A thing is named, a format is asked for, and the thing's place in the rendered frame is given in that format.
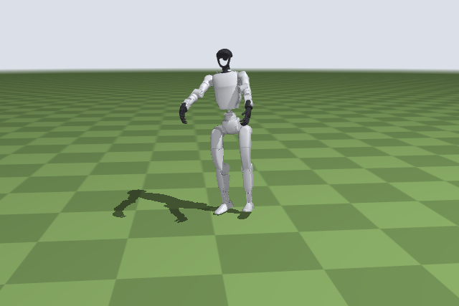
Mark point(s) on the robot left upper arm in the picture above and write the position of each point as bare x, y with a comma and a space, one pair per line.
244, 79

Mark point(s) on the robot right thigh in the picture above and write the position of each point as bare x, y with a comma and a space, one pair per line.
217, 150

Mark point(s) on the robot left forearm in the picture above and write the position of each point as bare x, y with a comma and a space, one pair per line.
247, 95

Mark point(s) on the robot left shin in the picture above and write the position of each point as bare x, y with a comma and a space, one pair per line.
248, 183

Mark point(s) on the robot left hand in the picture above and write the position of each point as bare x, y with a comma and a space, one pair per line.
247, 113

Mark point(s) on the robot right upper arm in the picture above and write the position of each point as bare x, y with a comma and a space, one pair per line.
208, 82

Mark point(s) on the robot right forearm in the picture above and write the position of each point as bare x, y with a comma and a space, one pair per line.
190, 100

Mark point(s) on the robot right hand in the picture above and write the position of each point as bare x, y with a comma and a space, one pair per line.
182, 112

